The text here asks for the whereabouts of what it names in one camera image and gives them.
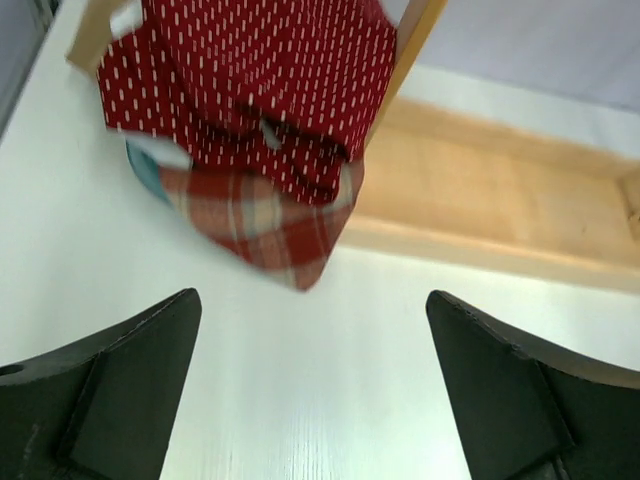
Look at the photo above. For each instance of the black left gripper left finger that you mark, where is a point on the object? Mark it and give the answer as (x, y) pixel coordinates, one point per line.
(104, 406)

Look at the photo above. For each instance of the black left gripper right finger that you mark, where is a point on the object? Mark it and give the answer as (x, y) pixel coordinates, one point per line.
(527, 408)

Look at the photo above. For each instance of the red plaid skirt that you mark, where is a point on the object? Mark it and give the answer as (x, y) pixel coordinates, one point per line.
(244, 214)

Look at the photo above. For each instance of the red polka dot skirt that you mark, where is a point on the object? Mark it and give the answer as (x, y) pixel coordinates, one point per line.
(287, 90)

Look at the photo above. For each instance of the small white skirt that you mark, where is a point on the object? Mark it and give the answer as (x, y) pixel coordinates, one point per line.
(124, 20)

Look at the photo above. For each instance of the wooden clothes rack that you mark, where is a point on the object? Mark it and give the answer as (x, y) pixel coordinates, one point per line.
(445, 185)

